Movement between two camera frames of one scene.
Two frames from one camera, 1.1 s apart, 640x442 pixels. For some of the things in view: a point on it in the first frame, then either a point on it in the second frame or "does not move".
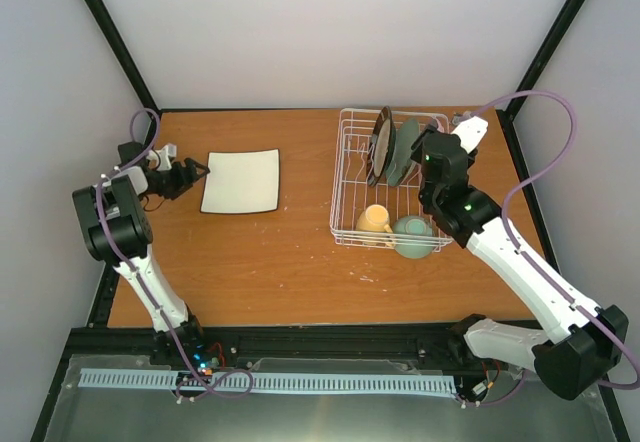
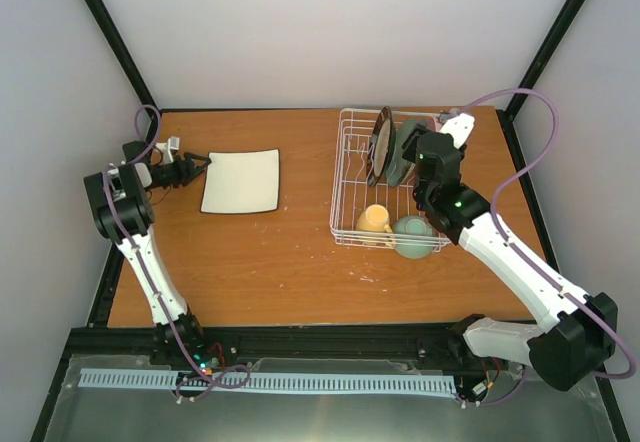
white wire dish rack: x=376 y=199 does not move
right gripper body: x=417 y=151 -> x=408 y=152
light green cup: x=413 y=236 does not move
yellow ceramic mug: x=375 y=218 does not move
